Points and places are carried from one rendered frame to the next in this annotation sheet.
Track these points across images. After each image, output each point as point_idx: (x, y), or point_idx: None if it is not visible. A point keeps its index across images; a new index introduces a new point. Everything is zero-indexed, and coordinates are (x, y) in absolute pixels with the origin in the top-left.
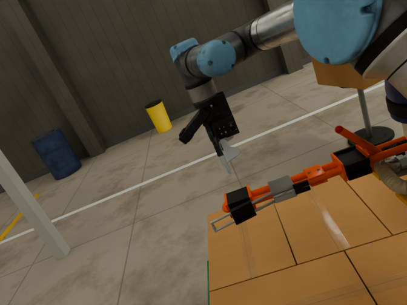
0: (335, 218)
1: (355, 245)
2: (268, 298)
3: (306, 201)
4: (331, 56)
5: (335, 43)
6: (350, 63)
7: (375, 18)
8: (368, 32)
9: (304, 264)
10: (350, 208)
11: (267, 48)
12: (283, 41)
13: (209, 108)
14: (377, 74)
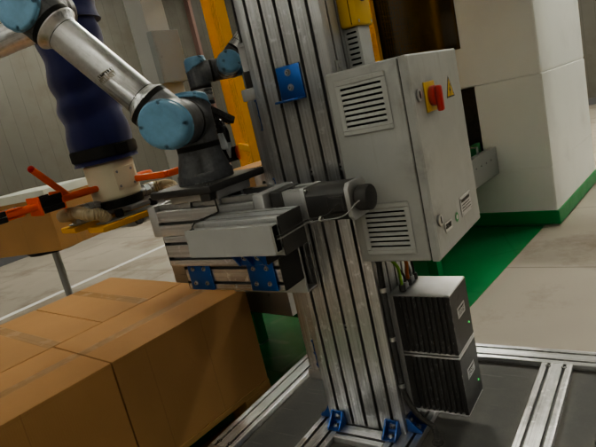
0: (40, 334)
1: (65, 340)
2: None
3: (0, 338)
4: (19, 24)
5: (21, 17)
6: (30, 33)
7: (38, 5)
8: (35, 10)
9: (6, 371)
10: (57, 324)
11: None
12: None
13: None
14: (43, 37)
